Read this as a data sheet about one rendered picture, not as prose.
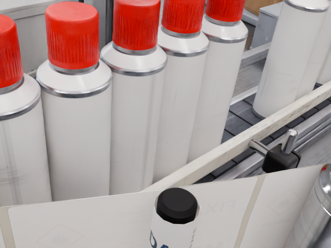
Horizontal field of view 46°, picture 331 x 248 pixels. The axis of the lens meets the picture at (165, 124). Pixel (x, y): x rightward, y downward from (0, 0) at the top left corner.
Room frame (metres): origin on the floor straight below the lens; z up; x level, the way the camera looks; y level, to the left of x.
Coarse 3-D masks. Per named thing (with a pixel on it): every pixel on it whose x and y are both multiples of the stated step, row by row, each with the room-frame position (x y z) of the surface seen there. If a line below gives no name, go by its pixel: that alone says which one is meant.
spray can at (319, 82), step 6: (330, 48) 0.55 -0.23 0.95; (330, 54) 0.55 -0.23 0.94; (330, 60) 0.55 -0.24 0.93; (324, 66) 0.55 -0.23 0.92; (330, 66) 0.55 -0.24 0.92; (324, 72) 0.55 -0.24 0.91; (330, 72) 0.55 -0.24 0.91; (318, 78) 0.55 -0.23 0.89; (324, 78) 0.55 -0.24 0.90; (330, 78) 0.55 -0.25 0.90; (318, 84) 0.55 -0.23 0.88
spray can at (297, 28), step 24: (288, 0) 0.45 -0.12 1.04; (312, 0) 0.44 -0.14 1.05; (288, 24) 0.44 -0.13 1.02; (312, 24) 0.43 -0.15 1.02; (288, 48) 0.43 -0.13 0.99; (312, 48) 0.44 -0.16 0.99; (264, 72) 0.45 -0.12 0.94; (288, 72) 0.43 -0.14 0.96; (264, 96) 0.44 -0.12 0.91; (288, 96) 0.43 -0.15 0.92
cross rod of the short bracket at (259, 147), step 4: (252, 140) 0.35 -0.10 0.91; (256, 140) 0.35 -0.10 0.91; (248, 144) 0.35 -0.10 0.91; (252, 144) 0.34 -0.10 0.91; (256, 144) 0.34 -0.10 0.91; (260, 144) 0.34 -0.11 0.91; (252, 148) 0.34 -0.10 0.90; (256, 148) 0.34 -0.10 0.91; (260, 148) 0.34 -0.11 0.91; (264, 148) 0.34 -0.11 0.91; (268, 148) 0.34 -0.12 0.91; (260, 152) 0.33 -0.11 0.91; (264, 152) 0.33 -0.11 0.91; (264, 156) 0.33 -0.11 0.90
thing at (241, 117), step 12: (252, 96) 0.49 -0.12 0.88; (240, 108) 0.46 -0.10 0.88; (312, 108) 0.48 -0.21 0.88; (228, 120) 0.42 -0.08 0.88; (240, 120) 0.43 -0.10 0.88; (252, 120) 0.43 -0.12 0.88; (300, 120) 0.45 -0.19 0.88; (228, 132) 0.40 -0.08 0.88; (240, 132) 0.40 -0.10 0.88; (276, 132) 0.41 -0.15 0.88; (264, 144) 0.38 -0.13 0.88; (240, 156) 0.35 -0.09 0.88; (228, 168) 0.33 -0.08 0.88; (204, 180) 0.31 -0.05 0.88
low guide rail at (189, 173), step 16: (304, 96) 0.45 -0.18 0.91; (320, 96) 0.47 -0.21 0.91; (288, 112) 0.41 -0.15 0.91; (304, 112) 0.44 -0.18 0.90; (256, 128) 0.37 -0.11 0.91; (272, 128) 0.38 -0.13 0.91; (224, 144) 0.33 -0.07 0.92; (240, 144) 0.34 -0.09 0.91; (208, 160) 0.30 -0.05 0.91; (224, 160) 0.32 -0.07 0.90; (176, 176) 0.27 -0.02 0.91; (192, 176) 0.28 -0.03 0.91
